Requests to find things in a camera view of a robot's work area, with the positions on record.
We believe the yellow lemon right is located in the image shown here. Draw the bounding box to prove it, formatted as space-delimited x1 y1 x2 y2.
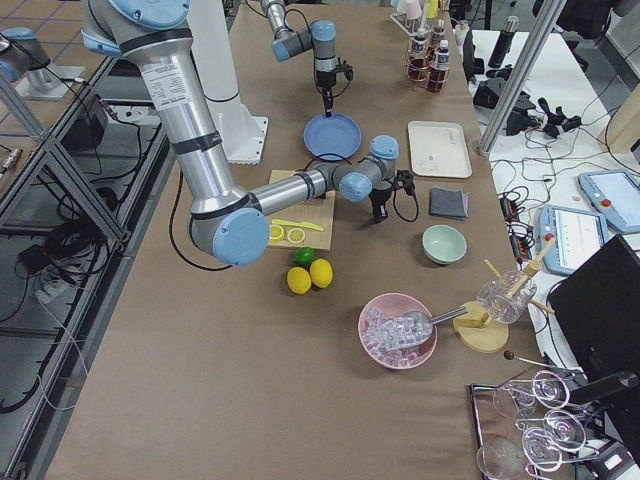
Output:
309 259 334 288

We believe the blue teach pendant far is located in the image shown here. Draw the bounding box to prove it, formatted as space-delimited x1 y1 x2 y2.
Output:
578 169 640 234

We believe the lemon slice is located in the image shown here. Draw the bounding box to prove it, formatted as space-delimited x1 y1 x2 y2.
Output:
269 224 285 242
286 227 306 245

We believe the blue teach pendant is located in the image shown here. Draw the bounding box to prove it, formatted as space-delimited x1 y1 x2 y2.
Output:
578 169 640 234
538 204 608 276

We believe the wine glass rack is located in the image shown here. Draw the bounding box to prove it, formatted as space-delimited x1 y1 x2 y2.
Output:
468 367 631 480

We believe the aluminium frame post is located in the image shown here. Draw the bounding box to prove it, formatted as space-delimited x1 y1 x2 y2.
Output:
477 0 566 158

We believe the white wire cup rack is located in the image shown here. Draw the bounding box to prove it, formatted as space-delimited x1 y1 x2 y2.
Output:
390 0 427 36

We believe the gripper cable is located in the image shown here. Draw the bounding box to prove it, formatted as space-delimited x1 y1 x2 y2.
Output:
329 57 356 99

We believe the wooden cutting board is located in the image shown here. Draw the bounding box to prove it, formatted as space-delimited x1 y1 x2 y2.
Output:
266 191 336 252

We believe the blue teach pendant near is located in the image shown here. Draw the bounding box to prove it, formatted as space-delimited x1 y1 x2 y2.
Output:
538 204 608 276

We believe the lemon slice near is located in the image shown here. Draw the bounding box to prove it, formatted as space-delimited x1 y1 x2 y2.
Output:
269 224 285 242

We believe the pink bowl with ice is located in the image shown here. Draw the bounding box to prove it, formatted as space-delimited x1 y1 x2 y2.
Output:
358 293 437 370

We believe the mint green bowl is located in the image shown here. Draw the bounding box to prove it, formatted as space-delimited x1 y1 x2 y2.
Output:
422 225 467 265

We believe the black laptop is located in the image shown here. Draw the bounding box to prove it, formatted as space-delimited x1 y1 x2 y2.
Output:
549 235 639 409

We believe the yellow lemon left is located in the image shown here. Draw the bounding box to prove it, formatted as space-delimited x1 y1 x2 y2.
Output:
286 266 312 295

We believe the wooden cup tree stand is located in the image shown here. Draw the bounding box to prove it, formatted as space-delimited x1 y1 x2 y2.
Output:
453 251 555 353

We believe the copper wire bottle rack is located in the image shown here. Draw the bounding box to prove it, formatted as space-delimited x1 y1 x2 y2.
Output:
405 34 450 93

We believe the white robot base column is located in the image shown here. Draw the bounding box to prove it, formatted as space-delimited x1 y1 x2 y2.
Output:
188 0 269 165

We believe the dark tea bottle front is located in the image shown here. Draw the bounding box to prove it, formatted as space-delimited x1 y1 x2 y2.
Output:
427 40 450 93

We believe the black thermos bottle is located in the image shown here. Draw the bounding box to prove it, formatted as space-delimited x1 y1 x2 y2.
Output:
487 15 519 69

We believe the cream rabbit tray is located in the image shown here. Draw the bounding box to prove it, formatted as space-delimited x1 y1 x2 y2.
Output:
408 121 472 179

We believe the metal ice scoop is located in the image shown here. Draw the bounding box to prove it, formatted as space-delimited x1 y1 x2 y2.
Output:
395 306 468 348

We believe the blue plate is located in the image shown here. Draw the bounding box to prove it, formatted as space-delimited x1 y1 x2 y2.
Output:
303 113 362 161

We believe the dark tea bottle back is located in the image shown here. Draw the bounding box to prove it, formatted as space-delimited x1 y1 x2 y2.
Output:
430 19 445 50

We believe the yellow plastic knife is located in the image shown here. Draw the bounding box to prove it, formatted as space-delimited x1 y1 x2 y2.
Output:
271 218 324 232

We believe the yellow cup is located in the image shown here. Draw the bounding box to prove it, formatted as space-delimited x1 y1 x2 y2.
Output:
424 0 439 19

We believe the dark tea bottle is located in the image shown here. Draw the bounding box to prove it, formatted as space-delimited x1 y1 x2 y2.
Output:
427 40 450 93
406 28 429 85
430 19 445 50

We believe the lemon slice far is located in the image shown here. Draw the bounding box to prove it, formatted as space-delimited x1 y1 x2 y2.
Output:
286 227 306 245

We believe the green lime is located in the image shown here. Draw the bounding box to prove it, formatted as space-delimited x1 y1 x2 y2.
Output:
293 246 316 268

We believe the dark tea bottle middle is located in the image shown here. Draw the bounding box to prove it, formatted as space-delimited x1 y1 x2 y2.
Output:
406 28 429 85

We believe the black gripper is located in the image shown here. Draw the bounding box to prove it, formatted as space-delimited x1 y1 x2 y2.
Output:
368 182 394 223
315 70 337 118

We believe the yellow lemon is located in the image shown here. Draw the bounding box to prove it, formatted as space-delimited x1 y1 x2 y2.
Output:
286 266 312 295
309 259 334 288

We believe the glass mug on stand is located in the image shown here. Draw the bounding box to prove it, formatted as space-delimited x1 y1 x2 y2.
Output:
476 270 537 324

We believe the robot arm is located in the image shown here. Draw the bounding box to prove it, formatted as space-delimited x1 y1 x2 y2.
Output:
82 1 399 267
260 0 339 117

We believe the grey folded cloth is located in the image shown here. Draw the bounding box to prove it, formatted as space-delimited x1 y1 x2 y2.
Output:
429 187 469 220

